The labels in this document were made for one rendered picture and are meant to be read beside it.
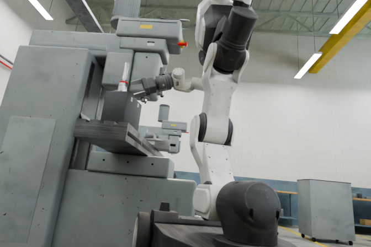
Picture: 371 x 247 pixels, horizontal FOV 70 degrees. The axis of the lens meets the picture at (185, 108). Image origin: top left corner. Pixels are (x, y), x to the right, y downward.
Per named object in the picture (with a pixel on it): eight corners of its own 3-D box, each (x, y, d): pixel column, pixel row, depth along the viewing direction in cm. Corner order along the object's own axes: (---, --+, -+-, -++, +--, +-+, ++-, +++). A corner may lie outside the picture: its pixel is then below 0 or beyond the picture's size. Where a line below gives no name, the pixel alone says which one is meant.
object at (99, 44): (138, 71, 209) (142, 49, 214) (132, 58, 187) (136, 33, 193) (42, 65, 215) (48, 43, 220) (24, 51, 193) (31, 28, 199)
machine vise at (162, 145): (170, 152, 200) (171, 138, 203) (168, 149, 185) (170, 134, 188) (124, 148, 201) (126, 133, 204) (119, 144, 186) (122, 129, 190)
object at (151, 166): (173, 180, 189) (174, 162, 192) (167, 177, 155) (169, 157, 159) (105, 173, 192) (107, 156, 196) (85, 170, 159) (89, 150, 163)
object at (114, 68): (135, 98, 203) (139, 67, 211) (127, 86, 180) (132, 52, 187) (111, 96, 205) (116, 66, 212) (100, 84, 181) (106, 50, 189)
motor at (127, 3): (138, 33, 217) (143, 1, 227) (132, 19, 198) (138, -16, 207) (114, 32, 219) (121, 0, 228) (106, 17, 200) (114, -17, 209)
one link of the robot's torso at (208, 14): (252, 74, 142) (238, 44, 169) (270, 11, 120) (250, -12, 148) (197, 72, 139) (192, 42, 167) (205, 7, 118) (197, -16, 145)
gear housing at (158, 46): (168, 65, 210) (169, 54, 213) (164, 50, 187) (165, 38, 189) (127, 63, 212) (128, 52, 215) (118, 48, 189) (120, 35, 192)
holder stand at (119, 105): (137, 137, 147) (142, 102, 153) (122, 127, 127) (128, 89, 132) (117, 135, 150) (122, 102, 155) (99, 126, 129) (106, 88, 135)
